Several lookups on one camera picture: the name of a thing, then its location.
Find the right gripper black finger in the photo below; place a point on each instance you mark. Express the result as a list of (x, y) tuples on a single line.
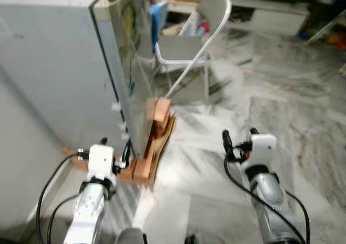
[(227, 144), (254, 131)]

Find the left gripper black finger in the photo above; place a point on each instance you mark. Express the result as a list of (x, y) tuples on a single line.
[(104, 141), (127, 153)]

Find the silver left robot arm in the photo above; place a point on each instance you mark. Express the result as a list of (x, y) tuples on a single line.
[(89, 214)]

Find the white fridge body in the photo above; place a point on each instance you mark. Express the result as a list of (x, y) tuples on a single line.
[(54, 65)]

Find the orange clay brick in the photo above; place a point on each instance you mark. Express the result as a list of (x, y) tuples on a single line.
[(161, 113), (141, 169)]

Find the brown wooden board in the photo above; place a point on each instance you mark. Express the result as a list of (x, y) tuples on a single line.
[(165, 146)]

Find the silver right robot leg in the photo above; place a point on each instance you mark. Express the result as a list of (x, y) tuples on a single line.
[(190, 239)]

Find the grey folding chair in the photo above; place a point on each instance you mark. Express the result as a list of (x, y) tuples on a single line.
[(186, 46)]

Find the white low cabinet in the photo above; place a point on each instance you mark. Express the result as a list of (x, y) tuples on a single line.
[(275, 18)]

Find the yellow green door sticker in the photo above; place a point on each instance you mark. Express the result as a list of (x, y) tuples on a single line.
[(128, 27)]

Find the shelf with colourful items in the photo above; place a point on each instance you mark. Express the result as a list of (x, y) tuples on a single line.
[(327, 33)]

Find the blue cloth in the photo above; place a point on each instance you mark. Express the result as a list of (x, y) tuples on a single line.
[(158, 25)]

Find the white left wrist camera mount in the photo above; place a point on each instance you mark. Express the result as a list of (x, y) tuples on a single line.
[(100, 162)]

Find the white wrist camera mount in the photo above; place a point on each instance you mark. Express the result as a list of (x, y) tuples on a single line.
[(100, 162), (264, 149)]

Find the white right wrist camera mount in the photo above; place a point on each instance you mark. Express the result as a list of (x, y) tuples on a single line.
[(264, 149)]

